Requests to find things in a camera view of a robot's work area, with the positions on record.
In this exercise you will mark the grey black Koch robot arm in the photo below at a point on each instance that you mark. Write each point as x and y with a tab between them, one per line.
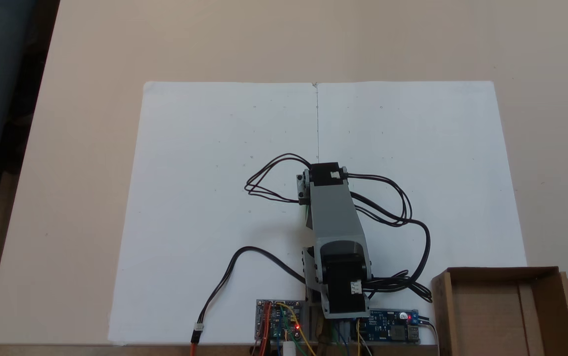
336	217

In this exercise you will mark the white paper sheet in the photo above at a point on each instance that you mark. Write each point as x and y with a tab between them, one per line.
205	173

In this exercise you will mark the blue circuit board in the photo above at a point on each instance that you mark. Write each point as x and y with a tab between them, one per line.
388	329

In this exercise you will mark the brown cardboard box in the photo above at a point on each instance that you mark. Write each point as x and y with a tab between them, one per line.
492	316

